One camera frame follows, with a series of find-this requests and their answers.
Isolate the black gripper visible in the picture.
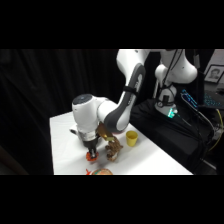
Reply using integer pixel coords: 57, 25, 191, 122
81, 138, 101, 161

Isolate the red ball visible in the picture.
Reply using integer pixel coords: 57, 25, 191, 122
84, 151, 100, 164

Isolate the colourful round toy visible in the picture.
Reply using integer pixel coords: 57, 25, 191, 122
91, 167, 114, 176

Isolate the striped tiger plush toy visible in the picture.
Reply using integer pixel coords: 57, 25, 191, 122
104, 136, 124, 163

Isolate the yellow plastic cup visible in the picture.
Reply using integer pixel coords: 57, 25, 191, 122
125, 130, 139, 148

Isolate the black robot stand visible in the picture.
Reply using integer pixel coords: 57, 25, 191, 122
128, 97, 216, 175

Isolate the black curtain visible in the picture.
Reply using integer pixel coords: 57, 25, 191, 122
0, 49, 161, 176

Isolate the small green status light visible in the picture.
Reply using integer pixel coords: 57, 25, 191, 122
166, 106, 178, 120

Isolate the blue-lit keyboard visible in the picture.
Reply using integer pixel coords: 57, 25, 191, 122
180, 88, 224, 110

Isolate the framed picture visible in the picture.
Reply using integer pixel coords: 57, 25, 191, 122
203, 64, 224, 85

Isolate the tan camera mount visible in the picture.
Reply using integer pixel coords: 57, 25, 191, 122
96, 121, 117, 142

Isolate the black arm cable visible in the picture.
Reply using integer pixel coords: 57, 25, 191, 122
156, 49, 183, 108

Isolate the yellow cable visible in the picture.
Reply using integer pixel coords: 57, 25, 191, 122
207, 107, 224, 153

